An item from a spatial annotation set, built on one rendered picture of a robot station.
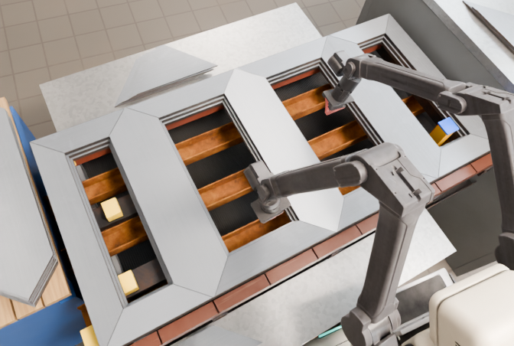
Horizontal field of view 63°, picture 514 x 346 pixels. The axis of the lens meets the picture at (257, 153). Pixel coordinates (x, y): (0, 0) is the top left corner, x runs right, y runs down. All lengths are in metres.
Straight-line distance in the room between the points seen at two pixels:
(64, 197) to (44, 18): 1.94
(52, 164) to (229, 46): 0.88
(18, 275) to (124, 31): 1.96
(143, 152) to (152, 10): 1.80
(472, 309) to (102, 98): 1.43
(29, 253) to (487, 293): 1.22
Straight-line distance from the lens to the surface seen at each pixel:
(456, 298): 0.99
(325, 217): 1.44
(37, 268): 1.45
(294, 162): 1.50
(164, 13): 3.14
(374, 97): 1.74
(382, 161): 0.74
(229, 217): 1.72
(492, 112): 1.07
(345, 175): 0.74
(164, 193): 1.43
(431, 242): 1.76
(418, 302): 1.27
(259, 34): 1.98
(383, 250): 0.81
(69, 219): 1.46
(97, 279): 1.38
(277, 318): 1.52
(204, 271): 1.34
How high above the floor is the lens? 2.17
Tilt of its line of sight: 61 degrees down
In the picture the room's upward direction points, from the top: 12 degrees clockwise
